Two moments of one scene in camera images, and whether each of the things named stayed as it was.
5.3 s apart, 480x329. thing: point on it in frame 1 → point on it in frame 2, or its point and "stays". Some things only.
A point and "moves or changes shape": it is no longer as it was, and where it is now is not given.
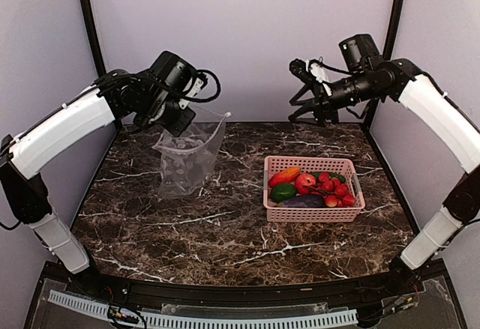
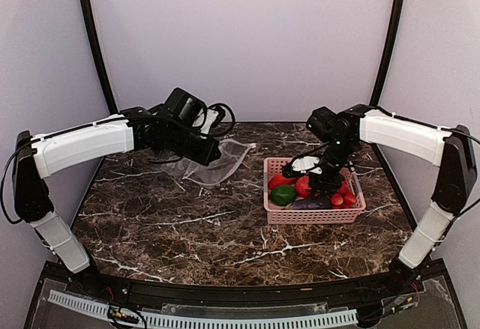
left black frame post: [91, 19] stays
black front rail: [251, 297] stays
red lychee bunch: [335, 193] stays
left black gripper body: [176, 126] → [197, 154]
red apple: [305, 183] stays
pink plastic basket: [346, 167] stays
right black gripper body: [327, 109] → [335, 179]
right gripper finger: [294, 100] → [313, 192]
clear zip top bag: [187, 160] moves or changes shape
